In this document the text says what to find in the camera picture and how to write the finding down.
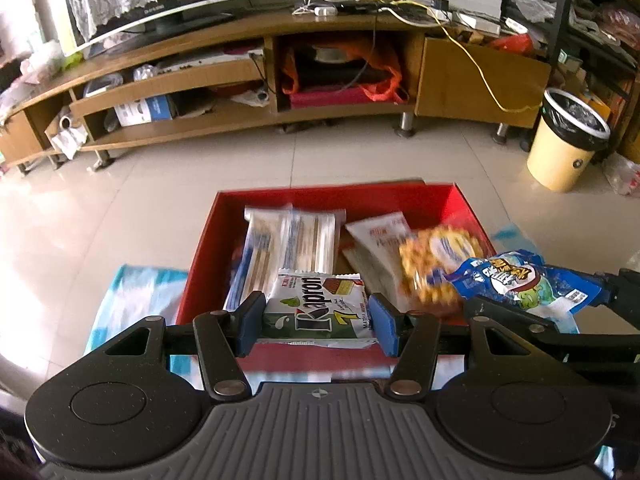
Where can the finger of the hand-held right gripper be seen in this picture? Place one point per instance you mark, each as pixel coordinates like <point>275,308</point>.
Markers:
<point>590,345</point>
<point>622,287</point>

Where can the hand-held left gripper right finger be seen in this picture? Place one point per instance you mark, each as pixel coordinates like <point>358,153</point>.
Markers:
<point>382,330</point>

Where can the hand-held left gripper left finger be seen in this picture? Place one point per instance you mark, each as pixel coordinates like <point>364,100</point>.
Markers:
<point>250,320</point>

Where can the green wafer packet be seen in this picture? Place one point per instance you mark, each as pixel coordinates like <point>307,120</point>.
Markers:
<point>310,310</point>

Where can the yellow waffle packet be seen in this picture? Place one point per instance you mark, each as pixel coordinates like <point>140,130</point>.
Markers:
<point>430,265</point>

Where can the red cardboard box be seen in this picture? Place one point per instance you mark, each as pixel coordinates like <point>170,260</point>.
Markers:
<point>220,240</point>

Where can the long beige cracker packet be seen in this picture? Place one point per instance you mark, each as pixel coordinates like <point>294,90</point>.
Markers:
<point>300,245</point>

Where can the white spicy strip packet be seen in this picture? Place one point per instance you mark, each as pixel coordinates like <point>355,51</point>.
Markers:
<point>375,235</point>

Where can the blue snack packet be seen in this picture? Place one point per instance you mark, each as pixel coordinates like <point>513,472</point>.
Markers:
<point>520,280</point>

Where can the clear plastic bag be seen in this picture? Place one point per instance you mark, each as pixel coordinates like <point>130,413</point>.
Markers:
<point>622,175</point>

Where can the blue checkered tablecloth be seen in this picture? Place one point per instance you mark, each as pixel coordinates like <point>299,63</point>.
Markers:
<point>130,300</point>

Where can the cream trash bin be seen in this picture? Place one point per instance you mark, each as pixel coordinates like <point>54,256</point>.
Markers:
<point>555,155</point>

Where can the blue and white box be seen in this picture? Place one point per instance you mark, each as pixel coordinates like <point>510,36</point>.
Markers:
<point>145,112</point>

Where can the pink flat box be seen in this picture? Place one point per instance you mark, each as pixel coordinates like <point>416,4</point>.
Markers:
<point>330,97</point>

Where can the orange plastic bag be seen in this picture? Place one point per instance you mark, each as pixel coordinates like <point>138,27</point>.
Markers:
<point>385,90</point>

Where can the white plastic bag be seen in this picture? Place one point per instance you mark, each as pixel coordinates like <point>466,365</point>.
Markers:
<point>67,137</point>

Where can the black shelf rack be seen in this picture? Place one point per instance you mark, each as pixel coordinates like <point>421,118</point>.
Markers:
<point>560,20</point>

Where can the wooden television stand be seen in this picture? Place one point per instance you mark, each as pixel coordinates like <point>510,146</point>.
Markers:
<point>200,40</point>

